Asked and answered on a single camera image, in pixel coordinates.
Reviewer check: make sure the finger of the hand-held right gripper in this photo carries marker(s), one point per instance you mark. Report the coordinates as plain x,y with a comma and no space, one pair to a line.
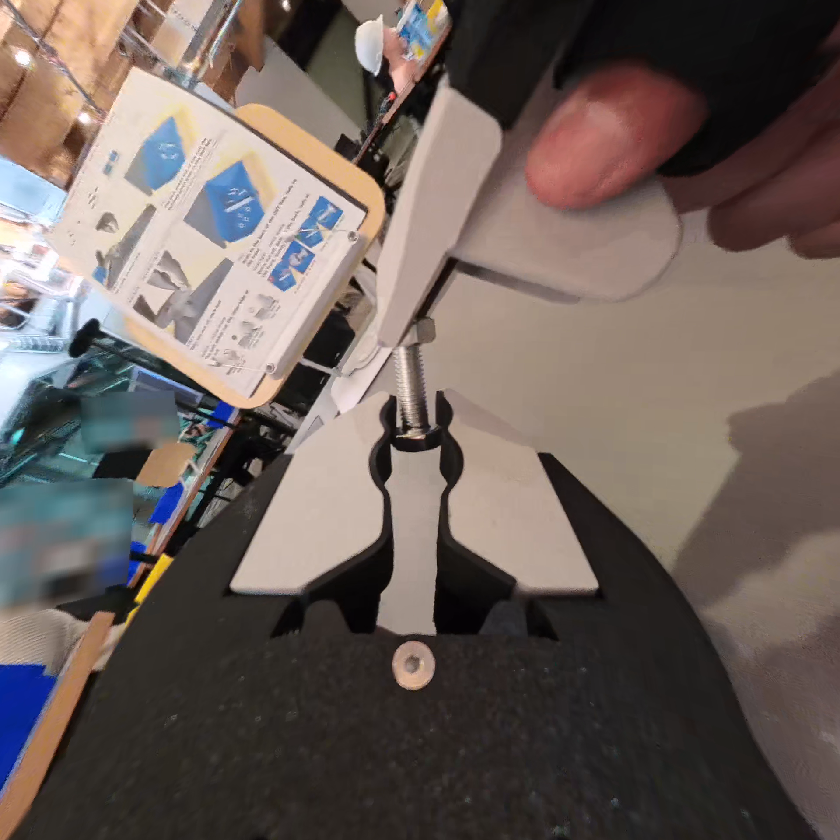
433,210
578,256

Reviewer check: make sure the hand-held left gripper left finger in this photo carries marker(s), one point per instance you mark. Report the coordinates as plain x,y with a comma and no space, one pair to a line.
315,525

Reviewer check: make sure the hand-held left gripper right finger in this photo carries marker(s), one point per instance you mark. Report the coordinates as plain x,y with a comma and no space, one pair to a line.
519,525

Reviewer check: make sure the steel hex nut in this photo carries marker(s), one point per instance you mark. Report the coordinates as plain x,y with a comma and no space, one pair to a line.
424,330

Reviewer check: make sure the steel hex bolt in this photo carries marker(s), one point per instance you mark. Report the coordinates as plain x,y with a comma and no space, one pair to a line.
412,387

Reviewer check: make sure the person's right hand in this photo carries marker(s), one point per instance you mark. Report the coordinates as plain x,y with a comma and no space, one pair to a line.
617,131

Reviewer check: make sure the instruction board on white stand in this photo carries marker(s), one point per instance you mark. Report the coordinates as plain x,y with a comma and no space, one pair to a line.
210,223

